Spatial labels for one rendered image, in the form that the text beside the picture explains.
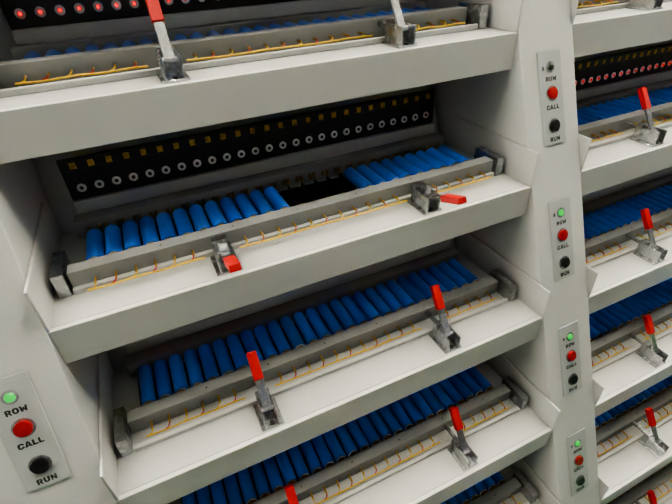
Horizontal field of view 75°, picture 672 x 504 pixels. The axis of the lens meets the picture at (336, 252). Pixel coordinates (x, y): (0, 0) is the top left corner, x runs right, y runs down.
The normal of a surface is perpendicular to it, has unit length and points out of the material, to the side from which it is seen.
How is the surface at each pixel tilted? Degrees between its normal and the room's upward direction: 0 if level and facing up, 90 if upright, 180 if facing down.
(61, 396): 90
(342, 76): 112
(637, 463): 22
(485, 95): 90
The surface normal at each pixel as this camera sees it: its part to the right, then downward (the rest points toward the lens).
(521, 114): -0.91, 0.28
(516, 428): -0.04, -0.81
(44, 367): 0.37, 0.17
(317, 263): 0.42, 0.51
